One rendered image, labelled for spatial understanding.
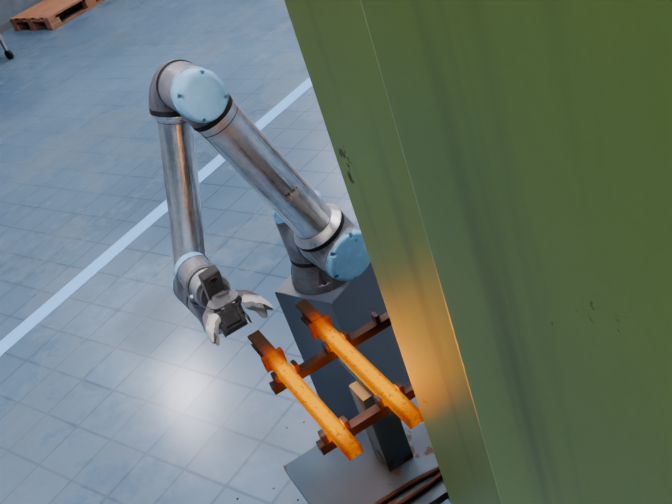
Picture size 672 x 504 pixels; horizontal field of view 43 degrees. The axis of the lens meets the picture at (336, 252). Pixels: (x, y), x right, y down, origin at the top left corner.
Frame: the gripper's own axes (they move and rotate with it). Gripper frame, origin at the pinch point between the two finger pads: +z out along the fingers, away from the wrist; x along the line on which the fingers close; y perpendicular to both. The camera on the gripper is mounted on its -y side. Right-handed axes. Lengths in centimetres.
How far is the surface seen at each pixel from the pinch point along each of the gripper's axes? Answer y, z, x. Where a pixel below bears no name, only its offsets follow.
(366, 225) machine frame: -51, 67, -8
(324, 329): -0.8, 17.6, -11.8
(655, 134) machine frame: -90, 131, 6
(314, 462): 26.4, 20.8, 1.9
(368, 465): 26.4, 30.1, -6.5
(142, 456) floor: 95, -95, 36
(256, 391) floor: 95, -93, -10
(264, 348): -1.2, 13.2, 0.3
